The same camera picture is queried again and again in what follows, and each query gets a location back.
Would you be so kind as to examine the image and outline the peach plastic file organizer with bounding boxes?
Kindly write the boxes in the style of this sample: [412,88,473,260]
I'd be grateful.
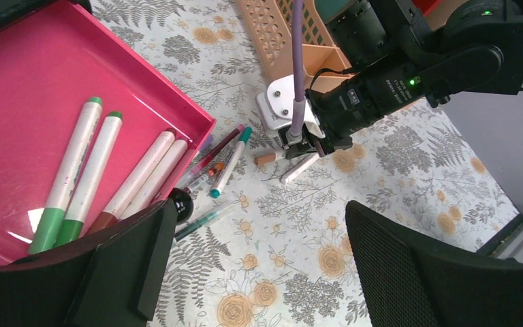
[236,0,353,94]

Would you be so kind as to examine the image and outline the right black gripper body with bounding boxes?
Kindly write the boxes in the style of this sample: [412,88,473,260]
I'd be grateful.
[306,63,424,156]

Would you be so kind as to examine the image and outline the purple capped white marker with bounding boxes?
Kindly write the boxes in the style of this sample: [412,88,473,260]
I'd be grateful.
[195,134,214,156]

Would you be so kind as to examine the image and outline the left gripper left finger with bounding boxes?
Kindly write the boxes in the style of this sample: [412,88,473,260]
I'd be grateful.
[0,200,177,326]

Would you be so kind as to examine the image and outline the floral table mat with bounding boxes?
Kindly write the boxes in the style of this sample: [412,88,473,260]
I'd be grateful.
[92,1,517,326]

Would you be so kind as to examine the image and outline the red folder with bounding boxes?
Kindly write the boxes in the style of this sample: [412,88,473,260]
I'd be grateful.
[412,0,441,16]

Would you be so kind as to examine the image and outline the teal capped white marker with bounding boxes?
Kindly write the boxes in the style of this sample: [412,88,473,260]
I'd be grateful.
[209,127,252,198]

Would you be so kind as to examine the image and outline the red capped white marker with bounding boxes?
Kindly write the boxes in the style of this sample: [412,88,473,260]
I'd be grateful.
[85,130,175,235]

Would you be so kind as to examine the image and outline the brown capped white marker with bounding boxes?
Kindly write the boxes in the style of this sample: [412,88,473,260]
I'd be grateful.
[254,150,286,166]

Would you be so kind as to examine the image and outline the orange gel pen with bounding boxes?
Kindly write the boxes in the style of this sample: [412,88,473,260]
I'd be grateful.
[184,162,225,193]

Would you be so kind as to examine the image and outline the yellow tipped white marker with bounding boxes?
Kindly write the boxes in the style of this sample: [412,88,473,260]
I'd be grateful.
[118,140,188,221]

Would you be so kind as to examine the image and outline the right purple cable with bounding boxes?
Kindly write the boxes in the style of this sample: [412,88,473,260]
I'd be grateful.
[286,0,308,141]

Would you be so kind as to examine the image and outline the teal folder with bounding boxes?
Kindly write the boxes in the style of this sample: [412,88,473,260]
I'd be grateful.
[315,0,356,23]

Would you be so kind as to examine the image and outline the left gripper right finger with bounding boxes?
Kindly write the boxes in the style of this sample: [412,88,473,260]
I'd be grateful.
[345,200,523,326]

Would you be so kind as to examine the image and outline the black pink drawer box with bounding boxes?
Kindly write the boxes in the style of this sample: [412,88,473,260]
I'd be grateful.
[0,0,217,266]

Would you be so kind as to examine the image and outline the green capped white marker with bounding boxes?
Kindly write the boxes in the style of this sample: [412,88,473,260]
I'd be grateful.
[28,96,103,255]

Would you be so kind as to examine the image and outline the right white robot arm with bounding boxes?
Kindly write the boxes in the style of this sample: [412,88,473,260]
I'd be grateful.
[306,1,523,156]

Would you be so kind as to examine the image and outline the dark red gel pen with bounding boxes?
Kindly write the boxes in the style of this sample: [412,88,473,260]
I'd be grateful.
[176,124,244,189]

